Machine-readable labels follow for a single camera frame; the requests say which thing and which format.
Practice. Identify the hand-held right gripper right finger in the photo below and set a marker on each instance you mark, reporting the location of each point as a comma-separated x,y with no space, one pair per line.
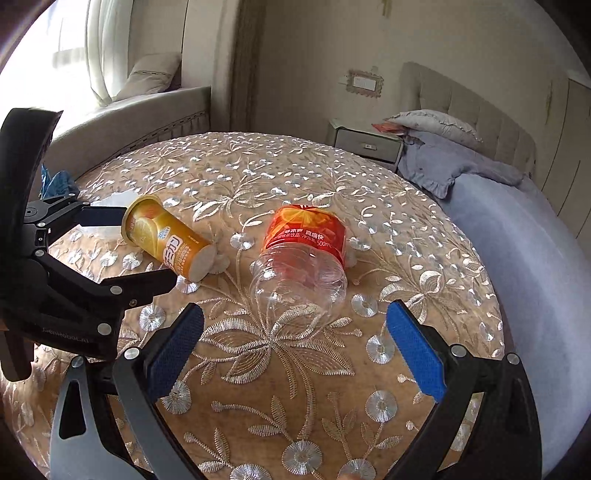
415,350

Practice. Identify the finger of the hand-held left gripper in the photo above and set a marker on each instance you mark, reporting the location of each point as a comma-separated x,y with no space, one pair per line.
104,217
138,286

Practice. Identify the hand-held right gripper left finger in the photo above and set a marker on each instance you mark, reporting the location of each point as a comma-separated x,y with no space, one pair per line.
178,346

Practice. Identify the clear orange-label plastic bottle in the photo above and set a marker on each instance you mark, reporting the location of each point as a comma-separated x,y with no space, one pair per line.
300,277

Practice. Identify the large white crumpled tissue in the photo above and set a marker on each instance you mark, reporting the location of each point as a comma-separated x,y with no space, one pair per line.
115,201

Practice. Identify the blue crumpled snack wrapper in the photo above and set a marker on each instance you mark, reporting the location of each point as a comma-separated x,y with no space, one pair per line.
57,182

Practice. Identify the beige window seat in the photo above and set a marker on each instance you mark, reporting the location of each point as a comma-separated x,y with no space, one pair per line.
161,115

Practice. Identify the white curtain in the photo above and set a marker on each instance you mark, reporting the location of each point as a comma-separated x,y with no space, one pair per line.
108,46

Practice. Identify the bed with pale blue sheet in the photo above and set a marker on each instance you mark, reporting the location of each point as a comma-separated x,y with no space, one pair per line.
521,254

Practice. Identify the beige cushion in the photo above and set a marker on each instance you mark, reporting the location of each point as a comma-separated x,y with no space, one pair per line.
147,76

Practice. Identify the beige embroidered tablecloth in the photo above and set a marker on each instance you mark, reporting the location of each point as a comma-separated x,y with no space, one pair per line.
277,175

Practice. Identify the grey-blue ruffled blanket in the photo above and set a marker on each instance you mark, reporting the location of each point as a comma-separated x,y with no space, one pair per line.
438,157

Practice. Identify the grey nightstand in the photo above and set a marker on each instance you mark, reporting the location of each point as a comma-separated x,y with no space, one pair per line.
364,143

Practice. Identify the orange packet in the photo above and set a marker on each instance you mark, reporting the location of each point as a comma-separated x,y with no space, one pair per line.
388,128

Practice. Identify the grey ruffled pillow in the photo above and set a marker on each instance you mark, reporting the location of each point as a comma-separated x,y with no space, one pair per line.
434,124

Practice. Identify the beige wardrobe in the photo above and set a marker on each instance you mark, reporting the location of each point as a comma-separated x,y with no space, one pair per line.
572,152

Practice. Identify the beige tufted headboard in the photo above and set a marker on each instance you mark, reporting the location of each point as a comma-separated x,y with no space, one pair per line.
471,101

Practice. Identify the framed wall switch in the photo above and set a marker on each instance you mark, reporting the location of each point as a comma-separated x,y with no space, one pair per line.
364,83

